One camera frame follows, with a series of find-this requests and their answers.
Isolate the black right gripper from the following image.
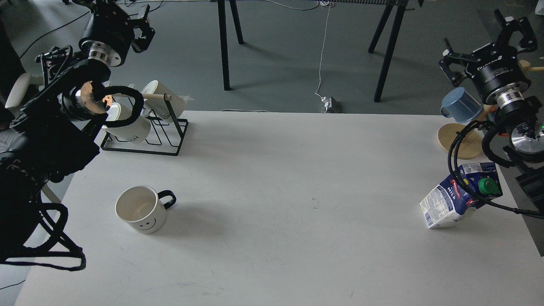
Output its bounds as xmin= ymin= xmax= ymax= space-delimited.
xmin=439 ymin=9 xmax=538 ymax=105

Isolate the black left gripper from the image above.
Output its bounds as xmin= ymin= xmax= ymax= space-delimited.
xmin=79 ymin=0 xmax=155 ymax=67

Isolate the white smiley mug black handle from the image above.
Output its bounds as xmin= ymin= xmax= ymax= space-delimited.
xmin=115 ymin=186 xmax=177 ymax=234

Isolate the blue white milk carton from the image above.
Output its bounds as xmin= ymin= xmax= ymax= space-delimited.
xmin=420 ymin=162 xmax=503 ymax=229

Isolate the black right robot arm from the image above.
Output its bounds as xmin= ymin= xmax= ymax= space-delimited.
xmin=439 ymin=10 xmax=543 ymax=219

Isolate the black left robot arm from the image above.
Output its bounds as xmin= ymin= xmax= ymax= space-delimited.
xmin=1 ymin=0 xmax=155 ymax=271

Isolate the white mug rear on rack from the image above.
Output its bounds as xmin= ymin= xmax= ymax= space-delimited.
xmin=141 ymin=80 xmax=194 ymax=123

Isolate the white mug on rack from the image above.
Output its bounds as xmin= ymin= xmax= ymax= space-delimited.
xmin=141 ymin=80 xmax=194 ymax=123
xmin=102 ymin=102 xmax=151 ymax=144

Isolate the blue mug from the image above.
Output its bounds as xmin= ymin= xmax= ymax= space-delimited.
xmin=440 ymin=87 xmax=483 ymax=123

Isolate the black table leg left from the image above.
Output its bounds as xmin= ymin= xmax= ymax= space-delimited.
xmin=216 ymin=0 xmax=245 ymax=91

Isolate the black table leg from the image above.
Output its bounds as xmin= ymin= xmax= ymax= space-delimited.
xmin=368 ymin=0 xmax=408 ymax=103
xmin=216 ymin=0 xmax=245 ymax=91

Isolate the white mug front on rack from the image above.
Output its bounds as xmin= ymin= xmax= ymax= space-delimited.
xmin=102 ymin=102 xmax=151 ymax=144

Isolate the black table leg right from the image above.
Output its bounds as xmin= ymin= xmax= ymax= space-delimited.
xmin=368 ymin=0 xmax=408 ymax=103

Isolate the wooden mug tree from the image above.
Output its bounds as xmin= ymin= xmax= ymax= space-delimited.
xmin=437 ymin=59 xmax=544 ymax=160

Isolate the white power strip on floor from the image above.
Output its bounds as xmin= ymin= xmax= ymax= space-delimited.
xmin=321 ymin=96 xmax=341 ymax=113

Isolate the black cable on floor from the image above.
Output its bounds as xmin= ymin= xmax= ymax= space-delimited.
xmin=19 ymin=11 xmax=92 ymax=59

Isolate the black wire mug rack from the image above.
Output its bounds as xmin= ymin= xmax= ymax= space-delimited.
xmin=100 ymin=94 xmax=188 ymax=156

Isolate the white cable on floor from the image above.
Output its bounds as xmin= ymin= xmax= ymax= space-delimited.
xmin=314 ymin=0 xmax=336 ymax=99

